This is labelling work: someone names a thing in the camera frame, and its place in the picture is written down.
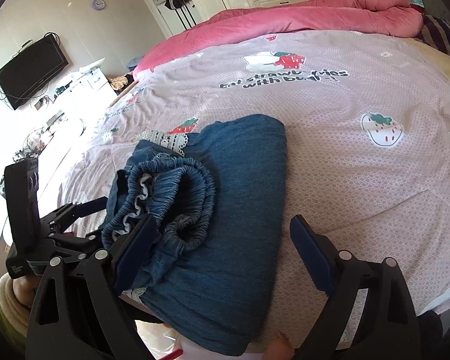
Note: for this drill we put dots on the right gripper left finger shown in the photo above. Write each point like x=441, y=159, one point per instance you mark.
x=78, y=312

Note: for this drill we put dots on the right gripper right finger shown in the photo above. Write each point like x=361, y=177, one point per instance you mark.
x=369, y=313

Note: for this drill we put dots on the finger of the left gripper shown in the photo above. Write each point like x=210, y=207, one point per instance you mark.
x=90, y=208

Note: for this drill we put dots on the blue denim lace-trimmed pants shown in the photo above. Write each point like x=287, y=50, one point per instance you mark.
x=218, y=203

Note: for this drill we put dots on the left hand red nails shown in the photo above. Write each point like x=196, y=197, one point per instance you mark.
x=25, y=288

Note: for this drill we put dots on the white dresser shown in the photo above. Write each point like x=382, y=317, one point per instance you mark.
x=61, y=130

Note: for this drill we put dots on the pink strawberry print bedsheet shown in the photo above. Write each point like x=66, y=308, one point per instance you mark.
x=349, y=130

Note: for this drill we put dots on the striped purple pillow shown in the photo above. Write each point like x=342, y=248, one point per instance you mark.
x=435, y=33

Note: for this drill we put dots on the pink quilted comforter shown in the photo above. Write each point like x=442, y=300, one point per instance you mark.
x=394, y=18

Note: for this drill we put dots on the black wall television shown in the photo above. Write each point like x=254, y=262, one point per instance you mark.
x=31, y=69

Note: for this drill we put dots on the round wall clock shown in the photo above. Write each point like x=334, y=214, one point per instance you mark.
x=98, y=5

